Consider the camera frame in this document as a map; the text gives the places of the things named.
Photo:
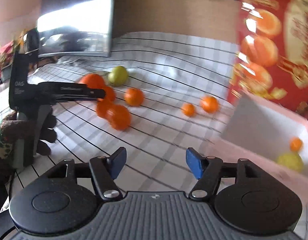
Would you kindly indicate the small orange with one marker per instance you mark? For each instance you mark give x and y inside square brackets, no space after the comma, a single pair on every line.
[188,109]

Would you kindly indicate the green apple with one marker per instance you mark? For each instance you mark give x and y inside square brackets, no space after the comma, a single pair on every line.
[118,76]

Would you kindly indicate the person's left hand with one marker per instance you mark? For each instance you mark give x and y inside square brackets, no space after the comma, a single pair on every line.
[47,130]

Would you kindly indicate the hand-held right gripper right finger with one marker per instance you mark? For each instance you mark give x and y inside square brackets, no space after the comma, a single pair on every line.
[194,163]

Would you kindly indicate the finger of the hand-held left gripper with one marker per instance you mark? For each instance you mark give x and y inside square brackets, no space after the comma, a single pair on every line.
[93,93]

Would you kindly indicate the yellow fruit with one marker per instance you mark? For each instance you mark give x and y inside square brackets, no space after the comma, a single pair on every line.
[290,161]

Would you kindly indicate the large orange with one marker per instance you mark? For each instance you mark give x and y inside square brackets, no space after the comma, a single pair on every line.
[92,81]

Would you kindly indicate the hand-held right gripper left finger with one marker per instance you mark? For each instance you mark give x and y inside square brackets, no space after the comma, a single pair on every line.
[118,163]

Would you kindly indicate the dark glossy monitor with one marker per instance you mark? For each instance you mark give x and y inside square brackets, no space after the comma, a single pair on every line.
[76,30]

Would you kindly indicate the white checked cloth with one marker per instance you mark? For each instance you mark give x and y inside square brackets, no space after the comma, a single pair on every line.
[156,62]

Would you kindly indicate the potted plant with flowers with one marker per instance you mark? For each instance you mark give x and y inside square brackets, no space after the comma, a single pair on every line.
[6,51]

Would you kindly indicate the red printed cardboard box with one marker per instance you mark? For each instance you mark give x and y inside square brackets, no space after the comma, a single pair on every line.
[264,55]

